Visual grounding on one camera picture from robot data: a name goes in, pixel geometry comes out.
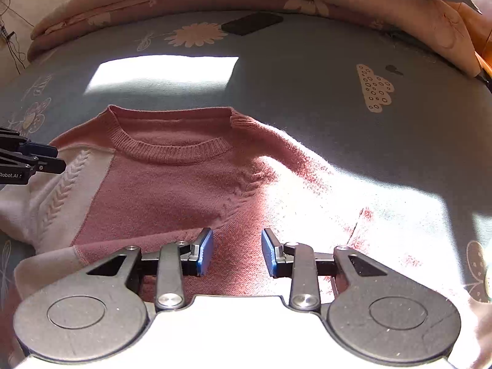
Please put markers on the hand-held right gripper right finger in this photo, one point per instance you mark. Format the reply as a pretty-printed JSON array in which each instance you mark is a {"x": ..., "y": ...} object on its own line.
[{"x": 269, "y": 253}]

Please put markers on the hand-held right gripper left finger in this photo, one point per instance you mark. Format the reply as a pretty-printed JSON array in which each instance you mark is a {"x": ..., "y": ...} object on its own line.
[{"x": 205, "y": 253}]

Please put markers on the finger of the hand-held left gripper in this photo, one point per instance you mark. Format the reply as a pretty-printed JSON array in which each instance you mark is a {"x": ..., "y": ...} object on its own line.
[
  {"x": 52, "y": 166},
  {"x": 38, "y": 150}
]

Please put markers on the pink and white knit sweater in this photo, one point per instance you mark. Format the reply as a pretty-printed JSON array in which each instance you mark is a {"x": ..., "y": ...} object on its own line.
[{"x": 173, "y": 192}]

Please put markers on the black phone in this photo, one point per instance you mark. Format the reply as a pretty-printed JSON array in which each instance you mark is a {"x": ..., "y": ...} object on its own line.
[{"x": 251, "y": 23}]

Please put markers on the wooden headboard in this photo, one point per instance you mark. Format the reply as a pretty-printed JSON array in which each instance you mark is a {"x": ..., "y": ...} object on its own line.
[{"x": 485, "y": 65}]

